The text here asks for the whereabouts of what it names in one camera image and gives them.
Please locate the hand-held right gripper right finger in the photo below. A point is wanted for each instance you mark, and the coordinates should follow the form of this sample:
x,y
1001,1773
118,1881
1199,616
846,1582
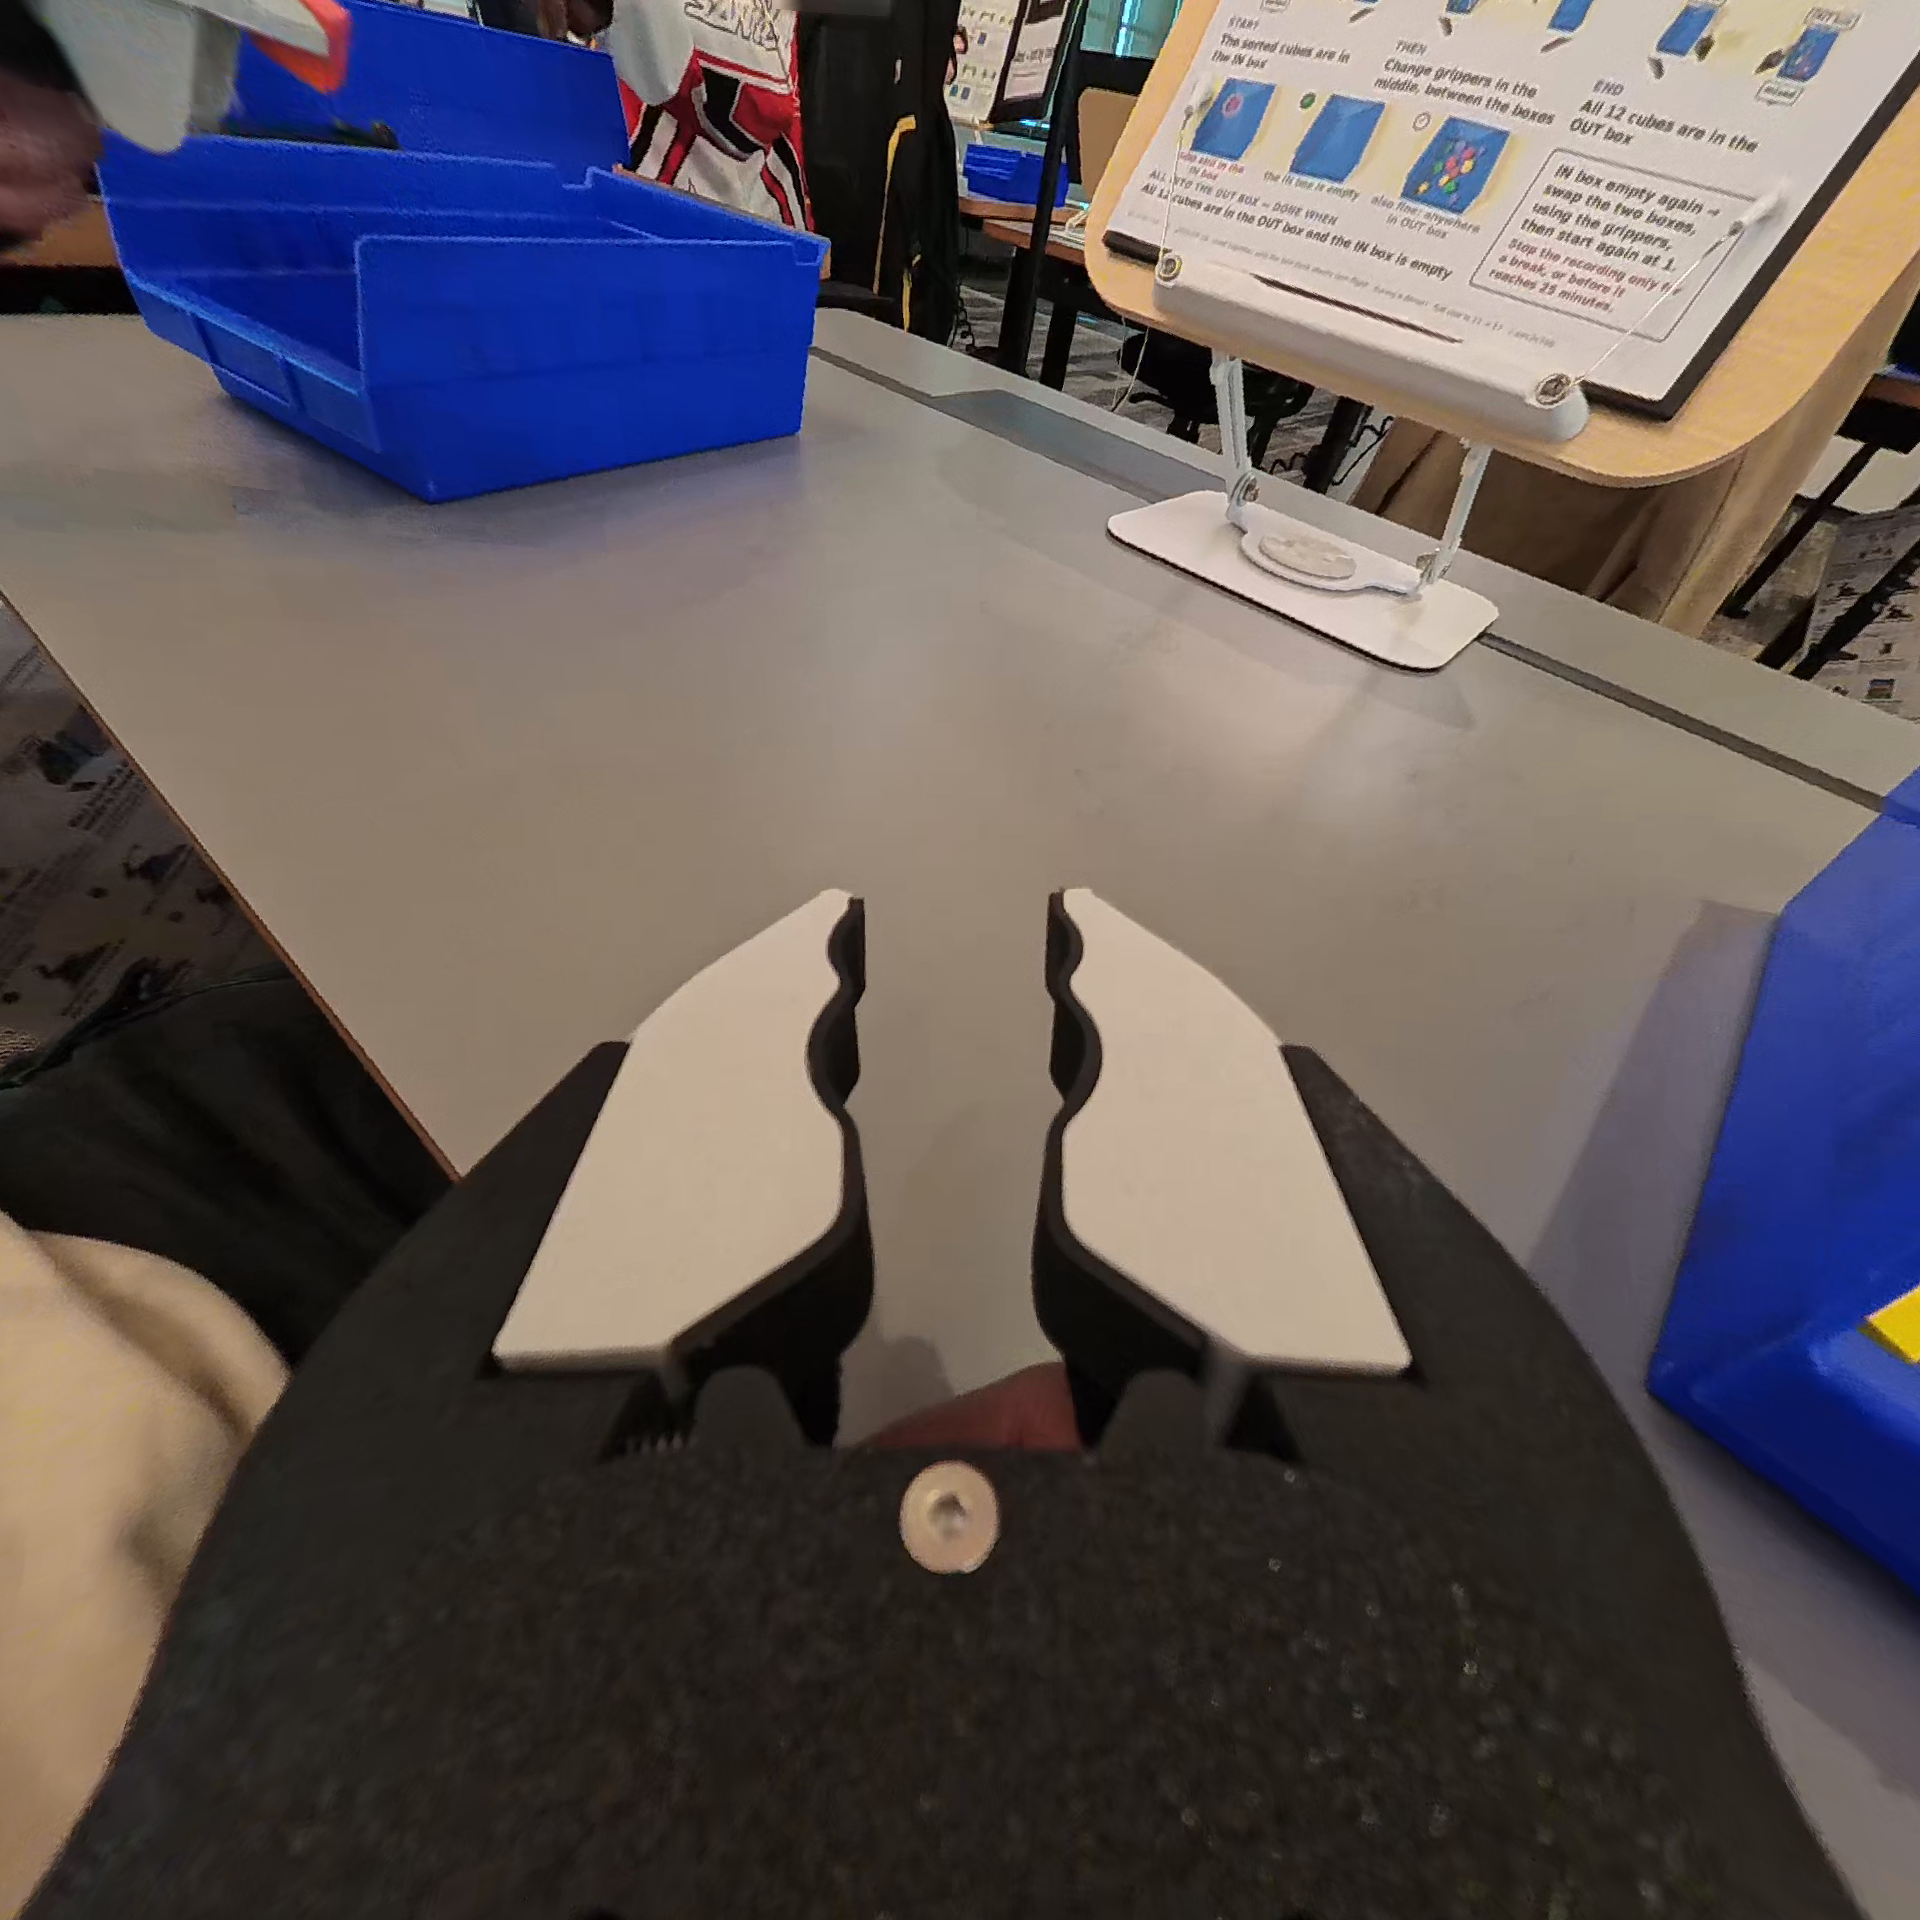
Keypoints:
x,y
1224,1185

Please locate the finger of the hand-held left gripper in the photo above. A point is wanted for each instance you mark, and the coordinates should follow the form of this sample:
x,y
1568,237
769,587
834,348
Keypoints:
x,y
150,61

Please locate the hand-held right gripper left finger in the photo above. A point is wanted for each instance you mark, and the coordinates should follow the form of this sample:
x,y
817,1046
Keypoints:
x,y
705,1185

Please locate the red wooden cube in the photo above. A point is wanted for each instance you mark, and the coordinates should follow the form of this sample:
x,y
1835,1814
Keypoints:
x,y
306,59

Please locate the blue plastic bin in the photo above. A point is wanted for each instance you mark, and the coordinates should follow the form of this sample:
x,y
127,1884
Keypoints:
x,y
481,91
1815,1125
569,359
1013,173

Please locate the yellow wooden cube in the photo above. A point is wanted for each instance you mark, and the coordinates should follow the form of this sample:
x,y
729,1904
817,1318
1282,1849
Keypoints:
x,y
1898,1328

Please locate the person's left hand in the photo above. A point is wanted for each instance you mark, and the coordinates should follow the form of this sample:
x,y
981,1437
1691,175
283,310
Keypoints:
x,y
43,165

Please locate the person's dark trousers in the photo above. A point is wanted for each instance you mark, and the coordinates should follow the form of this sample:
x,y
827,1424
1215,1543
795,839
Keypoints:
x,y
210,1142

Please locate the tan fabric cover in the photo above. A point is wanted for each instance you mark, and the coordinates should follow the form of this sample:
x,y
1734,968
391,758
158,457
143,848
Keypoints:
x,y
1621,524

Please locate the printed instruction sheet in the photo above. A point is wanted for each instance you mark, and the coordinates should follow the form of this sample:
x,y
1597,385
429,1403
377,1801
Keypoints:
x,y
1499,150

